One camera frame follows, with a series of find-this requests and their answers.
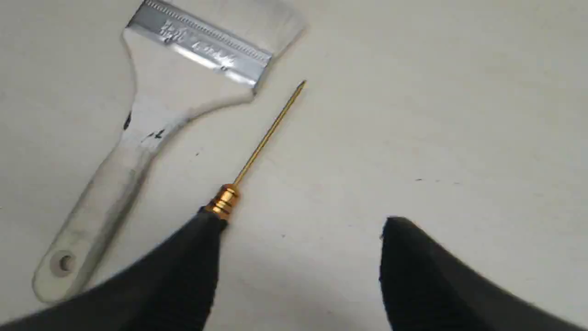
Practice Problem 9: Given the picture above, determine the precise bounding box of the wide wooden paint brush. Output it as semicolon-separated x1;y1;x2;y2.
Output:
32;0;307;304

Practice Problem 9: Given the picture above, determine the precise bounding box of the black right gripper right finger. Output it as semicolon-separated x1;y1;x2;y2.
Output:
379;216;584;331

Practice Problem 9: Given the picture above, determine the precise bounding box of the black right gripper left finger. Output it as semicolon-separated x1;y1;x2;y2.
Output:
1;210;228;331

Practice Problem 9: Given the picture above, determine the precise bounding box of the black gold precision screwdriver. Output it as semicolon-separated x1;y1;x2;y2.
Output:
197;80;307;221

